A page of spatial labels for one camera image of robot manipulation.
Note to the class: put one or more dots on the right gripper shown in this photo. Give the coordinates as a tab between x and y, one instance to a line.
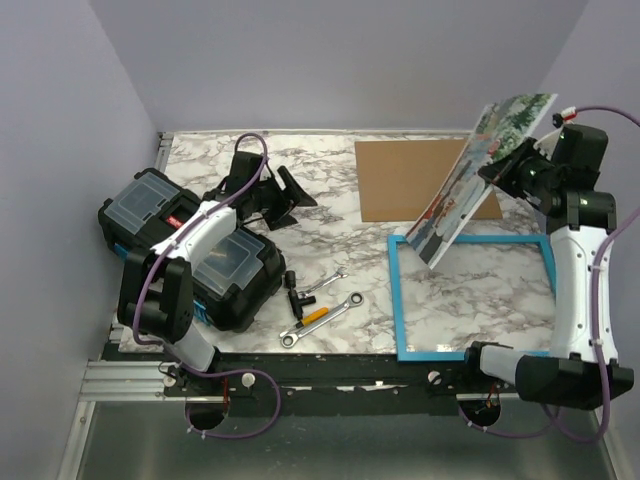
500	172

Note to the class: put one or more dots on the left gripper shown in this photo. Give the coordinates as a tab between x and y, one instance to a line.
292	192

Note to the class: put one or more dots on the colourful printed photo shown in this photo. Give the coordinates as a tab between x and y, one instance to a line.
501	127

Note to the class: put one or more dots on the brown backing board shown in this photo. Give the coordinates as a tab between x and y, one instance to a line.
397	179

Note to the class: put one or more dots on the blue picture frame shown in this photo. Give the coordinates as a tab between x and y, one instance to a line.
403	354

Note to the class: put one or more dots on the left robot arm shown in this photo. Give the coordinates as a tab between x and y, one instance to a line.
190	258

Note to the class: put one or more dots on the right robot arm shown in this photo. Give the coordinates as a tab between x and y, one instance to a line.
581	369

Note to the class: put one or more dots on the small open-end wrench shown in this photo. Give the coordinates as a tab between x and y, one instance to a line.
339	274

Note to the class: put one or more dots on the black toolbox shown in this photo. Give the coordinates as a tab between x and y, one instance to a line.
231	284

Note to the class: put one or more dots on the large ratchet wrench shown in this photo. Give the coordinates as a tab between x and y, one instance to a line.
290	338

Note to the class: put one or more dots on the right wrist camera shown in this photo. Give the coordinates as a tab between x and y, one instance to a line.
547	143

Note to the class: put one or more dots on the black T-handle tool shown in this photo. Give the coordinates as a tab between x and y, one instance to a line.
296	300

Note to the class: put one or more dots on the aluminium table frame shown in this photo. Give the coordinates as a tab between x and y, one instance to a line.
493	291

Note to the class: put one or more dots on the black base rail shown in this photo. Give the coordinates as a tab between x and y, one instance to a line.
322	385

